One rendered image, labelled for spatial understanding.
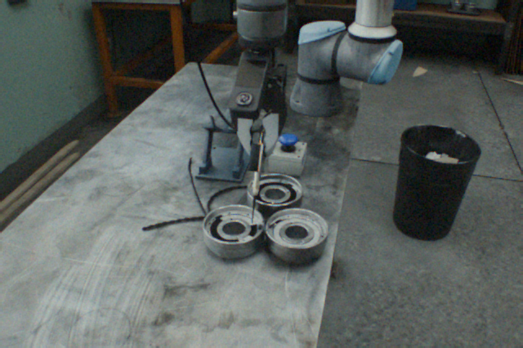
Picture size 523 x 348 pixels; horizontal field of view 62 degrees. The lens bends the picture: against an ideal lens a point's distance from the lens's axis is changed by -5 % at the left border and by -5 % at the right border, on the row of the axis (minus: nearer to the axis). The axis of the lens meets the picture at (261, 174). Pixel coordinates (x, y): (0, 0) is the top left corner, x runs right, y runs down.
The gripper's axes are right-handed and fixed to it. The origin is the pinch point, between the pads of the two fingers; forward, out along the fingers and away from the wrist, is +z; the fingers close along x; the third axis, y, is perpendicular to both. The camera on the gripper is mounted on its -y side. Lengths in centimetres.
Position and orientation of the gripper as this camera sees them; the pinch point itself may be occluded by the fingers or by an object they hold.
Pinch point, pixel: (258, 152)
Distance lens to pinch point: 79.6
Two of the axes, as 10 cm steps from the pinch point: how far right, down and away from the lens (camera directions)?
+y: 1.9, -5.3, 8.2
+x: -9.8, -1.1, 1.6
